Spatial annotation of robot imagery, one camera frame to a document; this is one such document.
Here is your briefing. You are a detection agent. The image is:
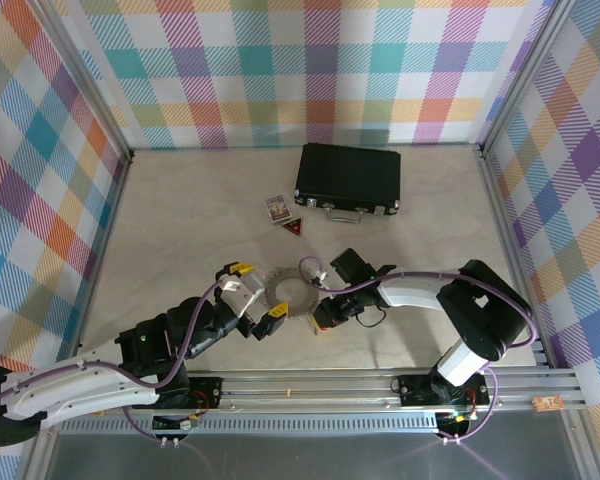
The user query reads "large silver keyring with keys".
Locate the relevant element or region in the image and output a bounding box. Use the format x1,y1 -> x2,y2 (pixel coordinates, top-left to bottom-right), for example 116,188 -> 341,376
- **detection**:
263,266 -> 317,322

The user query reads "small colourful card box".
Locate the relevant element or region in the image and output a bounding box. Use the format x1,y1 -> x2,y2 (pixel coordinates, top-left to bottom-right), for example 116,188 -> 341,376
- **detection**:
263,195 -> 294,223

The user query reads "grey metal sheet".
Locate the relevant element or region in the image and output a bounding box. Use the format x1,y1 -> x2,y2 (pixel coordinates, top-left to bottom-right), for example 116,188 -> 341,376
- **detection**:
22,430 -> 600,480

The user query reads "thin black camera cable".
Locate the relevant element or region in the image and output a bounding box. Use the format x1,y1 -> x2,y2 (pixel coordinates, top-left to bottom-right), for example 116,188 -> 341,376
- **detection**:
353,305 -> 387,329

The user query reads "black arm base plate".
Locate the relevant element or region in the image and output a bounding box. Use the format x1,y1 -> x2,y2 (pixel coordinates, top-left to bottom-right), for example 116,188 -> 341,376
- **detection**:
182,377 -> 225,410
397,373 -> 487,407

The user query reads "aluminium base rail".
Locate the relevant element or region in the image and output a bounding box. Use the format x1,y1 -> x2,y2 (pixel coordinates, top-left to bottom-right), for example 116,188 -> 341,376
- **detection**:
34,368 -> 589,417

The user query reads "slotted metal cable duct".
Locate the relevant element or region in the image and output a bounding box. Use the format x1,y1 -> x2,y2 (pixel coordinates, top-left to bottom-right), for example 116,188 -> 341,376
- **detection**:
54,417 -> 481,435

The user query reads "aluminium side rail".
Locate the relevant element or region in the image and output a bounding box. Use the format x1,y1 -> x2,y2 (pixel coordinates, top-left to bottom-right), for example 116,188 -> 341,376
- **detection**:
478,148 -> 554,369
74,152 -> 134,351

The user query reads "black case with metal handle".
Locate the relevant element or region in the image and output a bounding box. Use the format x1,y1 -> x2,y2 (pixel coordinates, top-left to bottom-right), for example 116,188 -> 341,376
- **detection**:
293,142 -> 403,225

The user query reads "aluminium frame post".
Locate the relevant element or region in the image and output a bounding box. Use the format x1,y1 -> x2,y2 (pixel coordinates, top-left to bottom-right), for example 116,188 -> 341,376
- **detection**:
477,0 -> 574,159
27,0 -> 136,164

